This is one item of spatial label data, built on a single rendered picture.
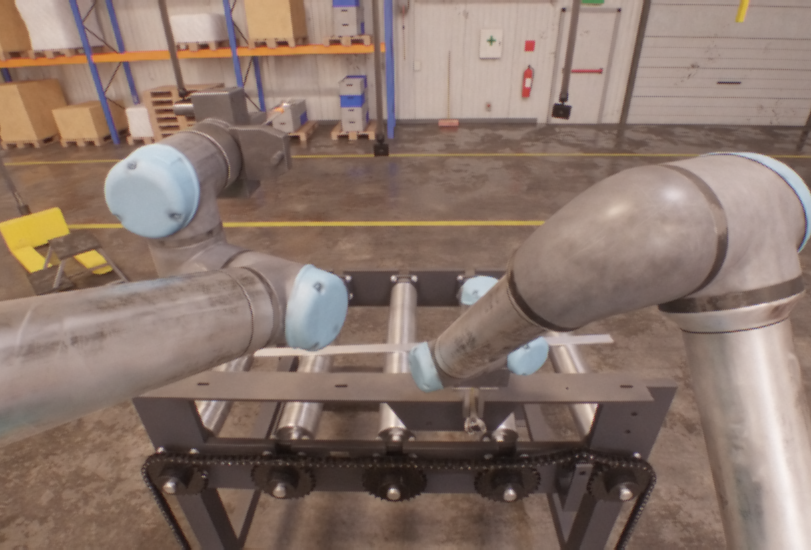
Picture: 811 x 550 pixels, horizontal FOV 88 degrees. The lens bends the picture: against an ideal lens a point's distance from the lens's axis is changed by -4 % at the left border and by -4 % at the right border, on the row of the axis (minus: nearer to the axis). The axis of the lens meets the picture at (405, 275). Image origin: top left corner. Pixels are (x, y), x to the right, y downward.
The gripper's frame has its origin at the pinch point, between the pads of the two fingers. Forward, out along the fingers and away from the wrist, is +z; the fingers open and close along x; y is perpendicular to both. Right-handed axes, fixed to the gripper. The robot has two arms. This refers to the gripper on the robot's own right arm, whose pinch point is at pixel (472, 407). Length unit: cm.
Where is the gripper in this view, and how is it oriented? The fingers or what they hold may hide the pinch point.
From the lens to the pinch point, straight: 100.0
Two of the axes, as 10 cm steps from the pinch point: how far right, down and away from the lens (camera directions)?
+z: 0.2, 8.6, 5.0
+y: -0.3, 5.0, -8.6
